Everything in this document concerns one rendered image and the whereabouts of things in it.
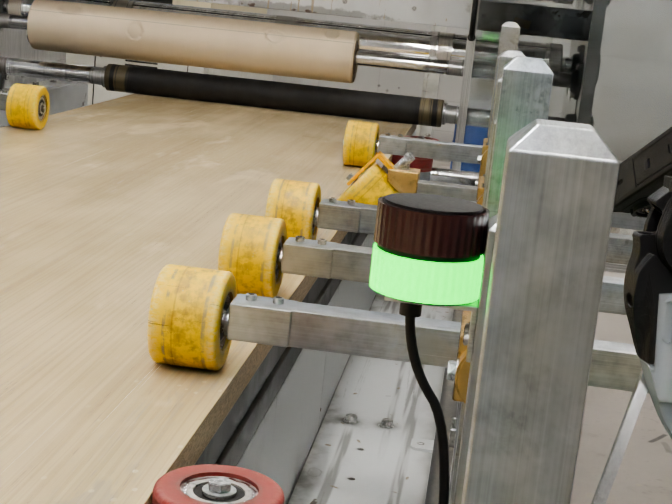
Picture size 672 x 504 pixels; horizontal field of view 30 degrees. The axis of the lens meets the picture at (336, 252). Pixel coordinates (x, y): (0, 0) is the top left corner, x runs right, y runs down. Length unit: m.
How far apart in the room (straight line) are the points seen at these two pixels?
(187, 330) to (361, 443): 0.74
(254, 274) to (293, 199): 0.26
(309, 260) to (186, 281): 0.26
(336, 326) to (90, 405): 0.20
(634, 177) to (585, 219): 0.35
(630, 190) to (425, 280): 0.16
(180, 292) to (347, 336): 0.13
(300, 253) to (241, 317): 0.25
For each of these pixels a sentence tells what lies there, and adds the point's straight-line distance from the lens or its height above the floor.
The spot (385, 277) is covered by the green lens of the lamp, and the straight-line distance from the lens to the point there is 0.66.
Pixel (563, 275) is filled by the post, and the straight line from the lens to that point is 0.41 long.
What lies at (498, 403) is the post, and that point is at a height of 1.08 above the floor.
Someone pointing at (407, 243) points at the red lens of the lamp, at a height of 1.09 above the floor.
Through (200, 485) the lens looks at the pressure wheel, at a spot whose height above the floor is 0.90.
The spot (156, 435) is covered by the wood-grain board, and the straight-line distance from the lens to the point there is 0.87.
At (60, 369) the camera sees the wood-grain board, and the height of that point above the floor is 0.90.
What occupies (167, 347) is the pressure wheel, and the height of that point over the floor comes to 0.92.
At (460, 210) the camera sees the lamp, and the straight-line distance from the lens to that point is 0.66.
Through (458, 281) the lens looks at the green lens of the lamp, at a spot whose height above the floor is 1.07.
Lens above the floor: 1.21
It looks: 12 degrees down
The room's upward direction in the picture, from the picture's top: 6 degrees clockwise
